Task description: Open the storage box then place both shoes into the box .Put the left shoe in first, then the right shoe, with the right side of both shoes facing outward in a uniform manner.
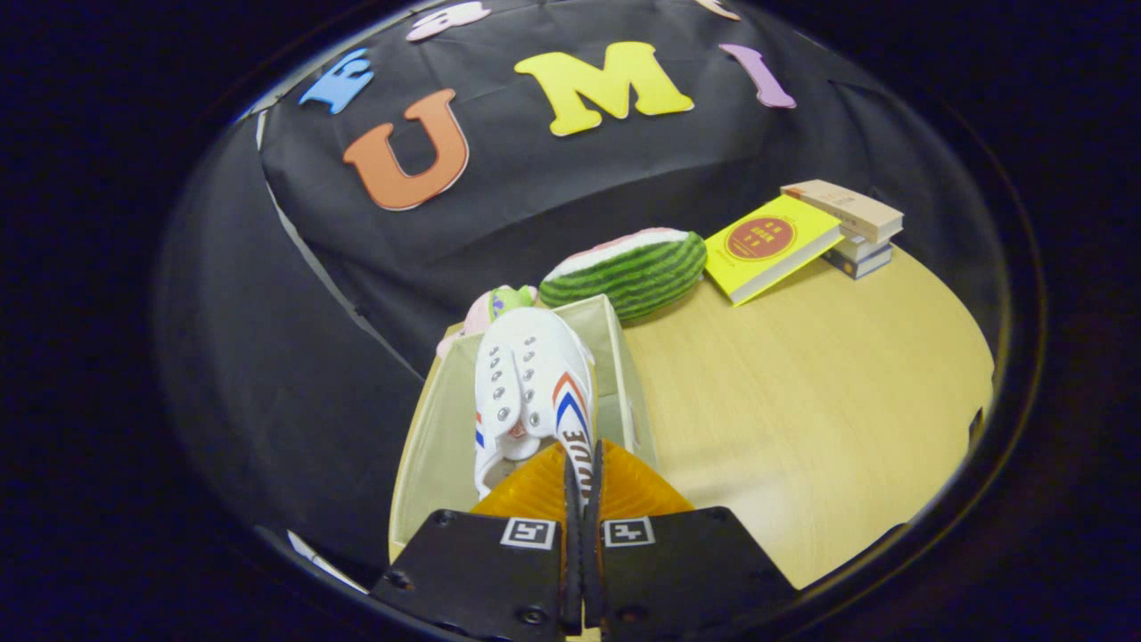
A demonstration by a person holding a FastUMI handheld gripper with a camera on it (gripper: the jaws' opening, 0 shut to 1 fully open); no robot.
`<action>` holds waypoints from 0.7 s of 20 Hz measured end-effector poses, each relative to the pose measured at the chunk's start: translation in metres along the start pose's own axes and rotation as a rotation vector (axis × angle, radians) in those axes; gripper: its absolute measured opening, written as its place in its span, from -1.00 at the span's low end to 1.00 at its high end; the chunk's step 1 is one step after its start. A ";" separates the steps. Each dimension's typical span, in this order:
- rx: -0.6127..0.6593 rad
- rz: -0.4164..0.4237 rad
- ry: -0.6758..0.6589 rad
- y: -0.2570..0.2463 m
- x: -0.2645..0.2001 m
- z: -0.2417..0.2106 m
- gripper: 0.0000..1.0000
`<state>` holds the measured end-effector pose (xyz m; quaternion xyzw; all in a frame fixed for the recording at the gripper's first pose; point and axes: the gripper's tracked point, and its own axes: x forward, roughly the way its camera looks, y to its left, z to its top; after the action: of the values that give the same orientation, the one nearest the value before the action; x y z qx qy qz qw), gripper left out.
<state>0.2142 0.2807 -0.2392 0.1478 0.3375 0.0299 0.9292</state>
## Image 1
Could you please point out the white book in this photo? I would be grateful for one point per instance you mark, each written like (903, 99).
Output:
(863, 247)

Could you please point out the black backdrop cloth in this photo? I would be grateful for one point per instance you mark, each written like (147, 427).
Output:
(267, 357)

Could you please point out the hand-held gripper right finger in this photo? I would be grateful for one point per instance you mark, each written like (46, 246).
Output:
(686, 571)

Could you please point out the yellow book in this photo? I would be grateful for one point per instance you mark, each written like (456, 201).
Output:
(767, 241)

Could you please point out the white striped shoe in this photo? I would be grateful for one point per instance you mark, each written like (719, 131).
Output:
(535, 357)

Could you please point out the beige fabric storage box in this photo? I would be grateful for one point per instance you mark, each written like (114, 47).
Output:
(428, 455)

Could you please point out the watermelon slice plush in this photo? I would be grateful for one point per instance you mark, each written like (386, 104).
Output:
(633, 276)

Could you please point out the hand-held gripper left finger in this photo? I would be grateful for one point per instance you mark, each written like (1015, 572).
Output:
(481, 571)

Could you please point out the pink plush toy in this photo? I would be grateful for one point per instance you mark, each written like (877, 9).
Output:
(486, 312)

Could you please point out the white paper sheet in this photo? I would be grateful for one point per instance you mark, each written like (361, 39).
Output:
(323, 560)

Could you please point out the grey-blue book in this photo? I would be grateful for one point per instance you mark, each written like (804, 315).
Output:
(857, 266)

